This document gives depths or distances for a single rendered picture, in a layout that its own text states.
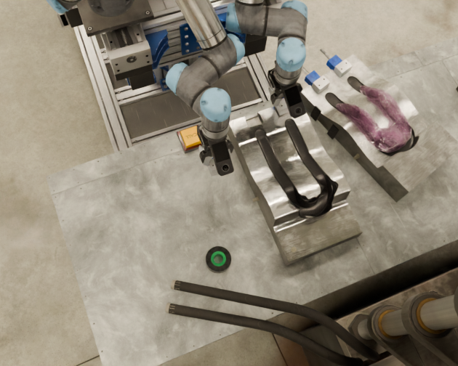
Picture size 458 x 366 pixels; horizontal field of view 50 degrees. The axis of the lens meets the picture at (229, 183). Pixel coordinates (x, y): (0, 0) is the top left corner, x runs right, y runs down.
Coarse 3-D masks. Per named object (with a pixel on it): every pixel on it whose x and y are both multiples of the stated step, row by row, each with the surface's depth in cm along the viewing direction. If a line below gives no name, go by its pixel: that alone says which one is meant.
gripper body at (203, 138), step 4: (200, 132) 141; (200, 136) 142; (204, 136) 135; (200, 140) 146; (204, 140) 140; (212, 140) 134; (216, 140) 134; (228, 140) 142; (204, 144) 140; (208, 144) 141; (228, 144) 142; (204, 148) 141; (208, 148) 139; (228, 148) 144; (208, 152) 141
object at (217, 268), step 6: (216, 246) 156; (210, 252) 155; (216, 252) 155; (222, 252) 155; (228, 252) 155; (210, 258) 154; (222, 258) 156; (228, 258) 155; (210, 264) 154; (216, 264) 154; (222, 264) 154; (228, 264) 154; (210, 270) 156; (216, 270) 153; (222, 270) 153
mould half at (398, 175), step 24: (360, 72) 178; (312, 96) 173; (360, 96) 173; (336, 120) 168; (384, 120) 168; (408, 120) 170; (360, 144) 165; (432, 144) 163; (456, 144) 163; (384, 168) 160; (408, 168) 159; (432, 168) 160; (408, 192) 157
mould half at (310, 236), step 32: (256, 128) 164; (256, 160) 161; (288, 160) 162; (320, 160) 160; (256, 192) 162; (320, 192) 153; (288, 224) 156; (320, 224) 157; (352, 224) 157; (288, 256) 153
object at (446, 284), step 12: (444, 276) 161; (456, 276) 161; (408, 288) 160; (420, 288) 159; (432, 288) 159; (444, 288) 159; (456, 288) 159; (384, 300) 157; (396, 300) 157; (348, 348) 152; (372, 348) 152; (372, 360) 153; (384, 360) 151; (396, 360) 151
